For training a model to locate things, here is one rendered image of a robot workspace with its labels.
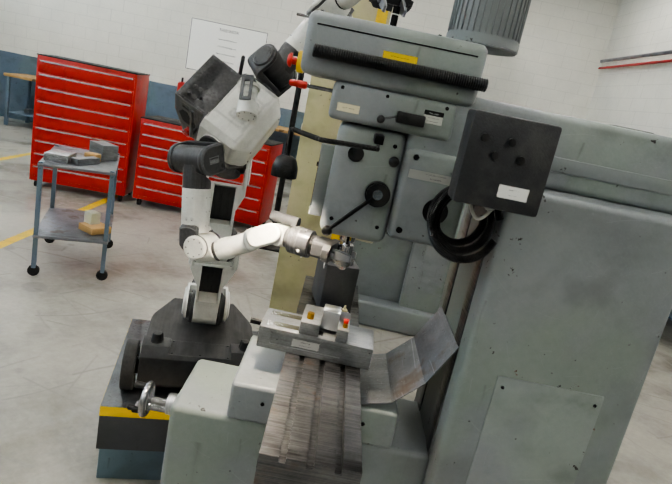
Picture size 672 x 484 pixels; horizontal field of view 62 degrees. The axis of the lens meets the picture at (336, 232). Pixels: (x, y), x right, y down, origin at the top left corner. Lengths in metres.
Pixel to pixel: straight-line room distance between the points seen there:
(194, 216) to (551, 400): 1.19
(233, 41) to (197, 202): 9.15
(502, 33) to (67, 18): 10.73
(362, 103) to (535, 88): 9.69
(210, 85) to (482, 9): 0.89
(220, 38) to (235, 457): 9.61
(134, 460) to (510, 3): 2.17
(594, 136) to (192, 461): 1.49
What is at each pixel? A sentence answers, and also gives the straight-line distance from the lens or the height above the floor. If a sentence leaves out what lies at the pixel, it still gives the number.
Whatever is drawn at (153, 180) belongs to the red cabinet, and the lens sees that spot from 6.68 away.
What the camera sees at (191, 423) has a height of 0.67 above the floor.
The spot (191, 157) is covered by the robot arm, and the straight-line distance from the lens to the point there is 1.83.
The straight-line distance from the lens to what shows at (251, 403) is 1.74.
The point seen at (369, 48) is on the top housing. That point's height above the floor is 1.82.
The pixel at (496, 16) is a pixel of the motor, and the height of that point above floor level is 1.96.
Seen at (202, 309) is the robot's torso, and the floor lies 0.70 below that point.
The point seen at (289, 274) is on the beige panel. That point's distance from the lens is 3.56.
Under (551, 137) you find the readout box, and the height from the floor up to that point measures 1.70.
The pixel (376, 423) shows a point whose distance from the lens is 1.74.
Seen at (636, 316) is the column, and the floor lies 1.29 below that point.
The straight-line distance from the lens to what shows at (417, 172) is 1.54.
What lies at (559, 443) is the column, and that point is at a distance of 1.79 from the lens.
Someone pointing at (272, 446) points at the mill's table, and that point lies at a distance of 1.35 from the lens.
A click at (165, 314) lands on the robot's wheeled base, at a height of 0.57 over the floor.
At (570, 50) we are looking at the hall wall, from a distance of 11.34.
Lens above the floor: 1.70
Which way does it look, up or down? 14 degrees down
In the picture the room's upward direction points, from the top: 12 degrees clockwise
